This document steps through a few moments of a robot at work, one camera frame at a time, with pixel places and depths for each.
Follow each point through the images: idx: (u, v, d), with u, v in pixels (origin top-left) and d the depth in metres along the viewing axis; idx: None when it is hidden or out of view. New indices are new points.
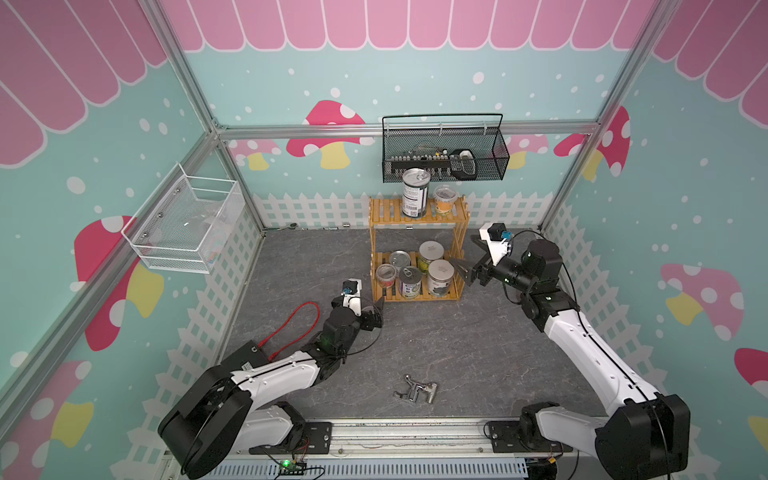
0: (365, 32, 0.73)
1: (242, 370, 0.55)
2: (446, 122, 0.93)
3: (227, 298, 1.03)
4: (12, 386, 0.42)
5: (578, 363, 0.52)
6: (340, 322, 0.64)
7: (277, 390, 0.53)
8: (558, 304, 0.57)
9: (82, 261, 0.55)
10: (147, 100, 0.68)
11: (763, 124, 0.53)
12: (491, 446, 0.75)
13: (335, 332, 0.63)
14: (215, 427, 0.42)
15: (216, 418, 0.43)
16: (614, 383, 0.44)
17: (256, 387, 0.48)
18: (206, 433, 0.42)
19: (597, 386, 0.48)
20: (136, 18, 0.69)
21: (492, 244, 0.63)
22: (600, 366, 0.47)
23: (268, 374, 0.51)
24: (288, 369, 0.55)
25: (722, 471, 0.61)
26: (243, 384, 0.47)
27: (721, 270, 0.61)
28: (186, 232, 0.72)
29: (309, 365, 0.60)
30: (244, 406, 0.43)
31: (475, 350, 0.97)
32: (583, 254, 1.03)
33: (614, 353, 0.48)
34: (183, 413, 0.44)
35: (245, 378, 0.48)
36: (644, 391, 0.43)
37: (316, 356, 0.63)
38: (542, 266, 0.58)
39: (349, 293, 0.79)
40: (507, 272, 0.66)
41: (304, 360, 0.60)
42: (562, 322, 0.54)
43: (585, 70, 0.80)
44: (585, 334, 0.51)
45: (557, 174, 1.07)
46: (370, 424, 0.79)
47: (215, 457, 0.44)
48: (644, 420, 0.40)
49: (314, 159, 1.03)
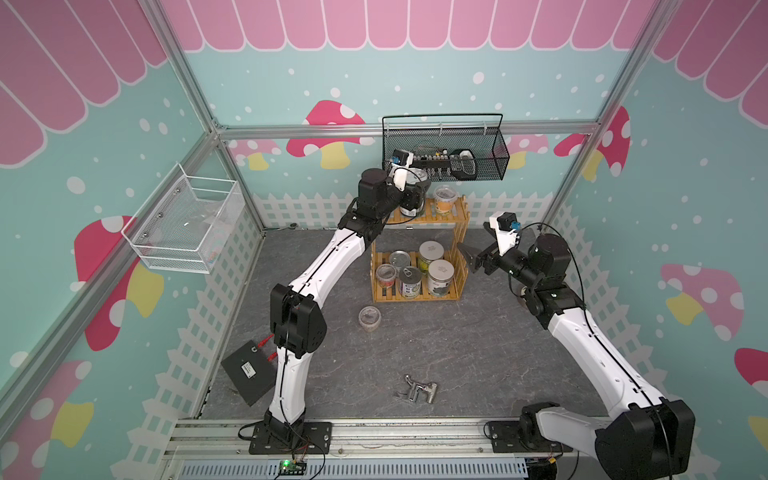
0: (365, 32, 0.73)
1: (300, 274, 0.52)
2: (445, 122, 0.93)
3: (227, 297, 1.03)
4: (12, 385, 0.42)
5: (581, 363, 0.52)
6: (375, 178, 0.62)
7: (337, 274, 0.61)
8: (563, 302, 0.56)
9: (81, 262, 0.54)
10: (146, 99, 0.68)
11: (763, 124, 0.53)
12: (491, 446, 0.75)
13: (376, 191, 0.65)
14: (304, 327, 0.53)
15: (299, 322, 0.53)
16: (619, 385, 0.44)
17: (317, 285, 0.55)
18: (299, 332, 0.55)
19: (600, 388, 0.47)
20: (136, 18, 0.69)
21: (500, 233, 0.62)
22: (605, 368, 0.46)
23: (322, 265, 0.57)
24: (334, 255, 0.59)
25: (722, 470, 0.60)
26: (304, 289, 0.54)
27: (721, 270, 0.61)
28: (187, 232, 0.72)
29: (353, 243, 0.62)
30: (314, 306, 0.52)
31: (475, 350, 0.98)
32: (583, 254, 1.03)
33: (619, 354, 0.47)
34: (277, 322, 0.57)
35: (304, 282, 0.55)
36: (648, 396, 0.42)
37: (356, 227, 0.63)
38: (549, 262, 0.56)
39: (398, 164, 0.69)
40: (512, 264, 0.65)
41: (346, 239, 0.61)
42: (567, 320, 0.53)
43: (585, 70, 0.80)
44: (590, 334, 0.50)
45: (557, 174, 1.07)
46: (370, 424, 0.79)
47: (319, 336, 0.59)
48: (648, 424, 0.39)
49: (314, 159, 1.03)
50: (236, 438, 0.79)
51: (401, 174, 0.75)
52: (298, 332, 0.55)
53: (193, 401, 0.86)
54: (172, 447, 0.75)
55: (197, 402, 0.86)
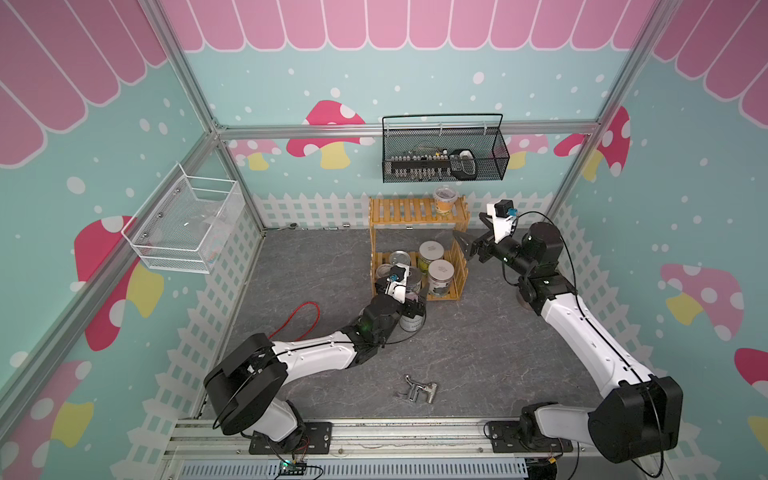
0: (365, 32, 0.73)
1: (283, 343, 0.50)
2: (446, 122, 0.93)
3: (227, 298, 1.03)
4: (12, 386, 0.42)
5: (573, 345, 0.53)
6: (379, 311, 0.61)
7: (313, 366, 0.54)
8: (555, 288, 0.57)
9: (82, 262, 0.55)
10: (147, 100, 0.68)
11: (763, 124, 0.53)
12: (491, 446, 0.75)
13: (374, 320, 0.61)
14: (251, 388, 0.44)
15: (251, 386, 0.44)
16: (608, 364, 0.45)
17: (294, 360, 0.48)
18: (244, 395, 0.44)
19: (592, 368, 0.48)
20: (135, 17, 0.69)
21: (497, 221, 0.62)
22: (595, 348, 0.47)
23: (309, 346, 0.53)
24: (326, 349, 0.55)
25: (722, 471, 0.61)
26: (282, 357, 0.47)
27: (721, 270, 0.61)
28: (186, 232, 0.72)
29: (345, 350, 0.59)
30: (280, 376, 0.44)
31: (475, 350, 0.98)
32: (584, 254, 1.02)
33: (611, 336, 0.48)
34: (226, 371, 0.46)
35: (283, 351, 0.49)
36: (639, 373, 0.43)
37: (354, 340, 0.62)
38: (542, 250, 0.57)
39: (396, 280, 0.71)
40: (506, 252, 0.66)
41: (342, 342, 0.59)
42: (559, 305, 0.54)
43: (585, 70, 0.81)
44: (582, 317, 0.51)
45: (558, 174, 1.07)
46: (370, 424, 0.79)
47: (245, 419, 0.45)
48: (636, 399, 0.40)
49: (314, 159, 1.03)
50: (236, 438, 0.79)
51: (398, 291, 0.74)
52: (242, 396, 0.44)
53: (193, 401, 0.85)
54: (172, 447, 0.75)
55: (197, 402, 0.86)
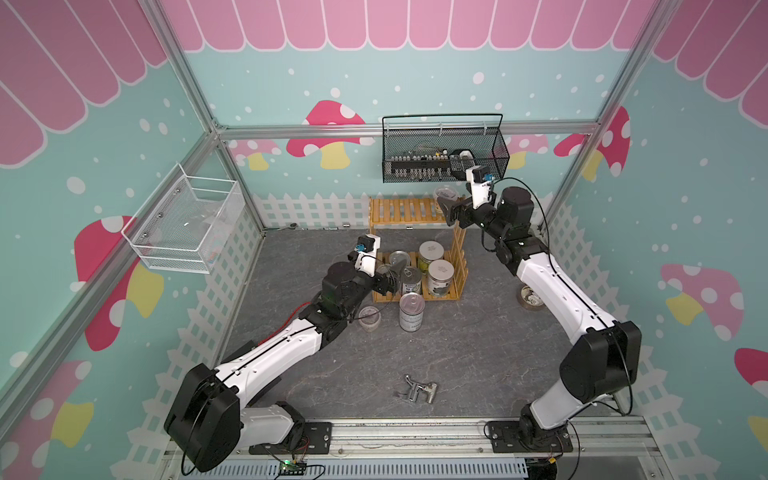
0: (365, 32, 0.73)
1: (229, 364, 0.46)
2: (446, 122, 0.93)
3: (227, 298, 1.03)
4: (13, 385, 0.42)
5: (544, 299, 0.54)
6: (340, 278, 0.58)
7: (271, 368, 0.49)
8: (529, 249, 0.59)
9: (82, 261, 0.55)
10: (147, 100, 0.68)
11: (763, 124, 0.53)
12: (491, 446, 0.75)
13: (336, 288, 0.57)
14: (206, 428, 0.41)
15: (205, 425, 0.41)
16: (578, 314, 0.48)
17: (245, 378, 0.45)
18: (201, 437, 0.41)
19: (561, 319, 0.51)
20: (135, 17, 0.69)
21: (474, 186, 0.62)
22: (566, 301, 0.51)
23: (261, 354, 0.49)
24: (282, 346, 0.51)
25: (722, 470, 0.60)
26: (229, 380, 0.44)
27: (721, 270, 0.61)
28: (186, 232, 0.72)
29: (308, 336, 0.55)
30: (232, 402, 0.41)
31: (475, 350, 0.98)
32: (583, 254, 1.03)
33: (580, 289, 0.52)
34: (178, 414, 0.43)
35: (231, 372, 0.45)
36: (604, 320, 0.47)
37: (317, 322, 0.58)
38: (515, 213, 0.60)
39: (365, 251, 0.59)
40: (482, 218, 0.69)
41: (301, 332, 0.55)
42: (533, 264, 0.57)
43: (586, 70, 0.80)
44: (554, 273, 0.55)
45: (558, 174, 1.07)
46: (370, 424, 0.79)
47: (220, 448, 0.43)
48: (602, 343, 0.44)
49: (314, 159, 1.03)
50: None
51: (367, 262, 0.70)
52: (199, 436, 0.41)
53: None
54: (172, 448, 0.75)
55: None
